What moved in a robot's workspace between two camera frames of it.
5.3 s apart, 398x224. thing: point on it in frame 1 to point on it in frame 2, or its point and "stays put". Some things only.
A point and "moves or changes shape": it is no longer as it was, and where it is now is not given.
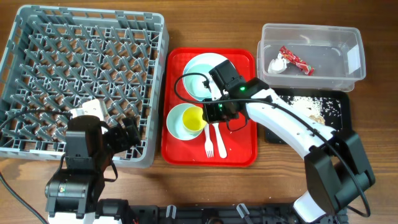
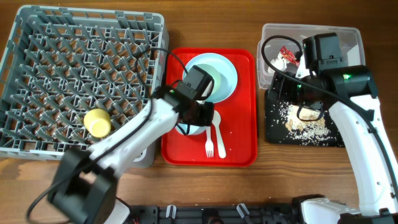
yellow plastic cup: (192, 118) moves or changes shape
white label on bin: (353, 60) stays put
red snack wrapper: (308, 70) stays put
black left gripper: (123, 142) to (206, 121)
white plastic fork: (208, 144) stays put
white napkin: (277, 65) stays put
